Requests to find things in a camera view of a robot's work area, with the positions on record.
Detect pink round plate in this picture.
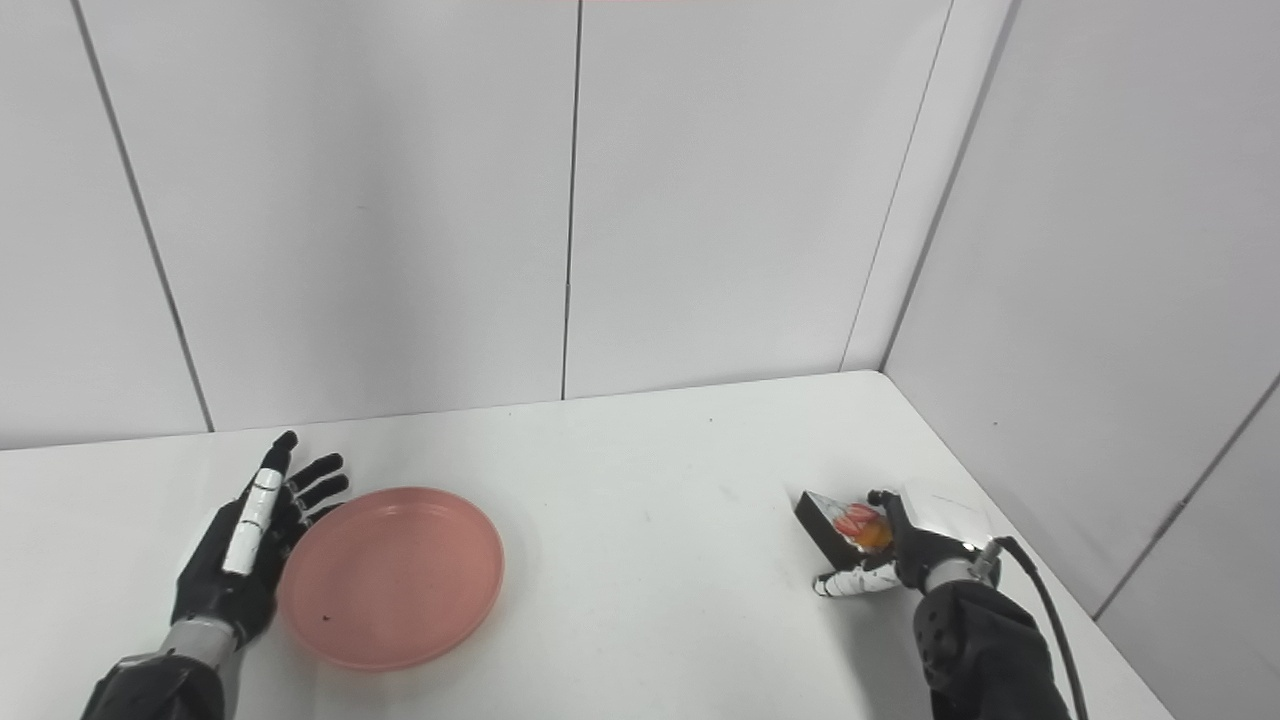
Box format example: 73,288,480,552
278,487,505,672

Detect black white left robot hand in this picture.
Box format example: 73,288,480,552
170,431,351,649

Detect chocolate cake slice with fruit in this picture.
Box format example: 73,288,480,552
795,490,895,567

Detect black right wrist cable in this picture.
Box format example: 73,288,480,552
985,536,1092,720

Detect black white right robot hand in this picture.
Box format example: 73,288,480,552
812,482,1002,599

